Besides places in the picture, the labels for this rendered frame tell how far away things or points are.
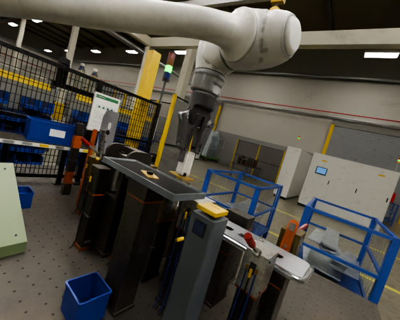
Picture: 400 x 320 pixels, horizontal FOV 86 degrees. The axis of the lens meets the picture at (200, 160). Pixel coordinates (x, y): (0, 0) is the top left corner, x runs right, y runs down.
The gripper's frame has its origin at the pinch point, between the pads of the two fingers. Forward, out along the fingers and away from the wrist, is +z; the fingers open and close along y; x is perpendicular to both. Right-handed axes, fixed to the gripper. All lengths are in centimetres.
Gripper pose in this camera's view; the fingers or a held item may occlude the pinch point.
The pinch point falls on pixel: (185, 162)
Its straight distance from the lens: 63.4
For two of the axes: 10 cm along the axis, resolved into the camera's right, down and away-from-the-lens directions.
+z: -2.7, 9.6, 0.9
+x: -6.6, -2.6, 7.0
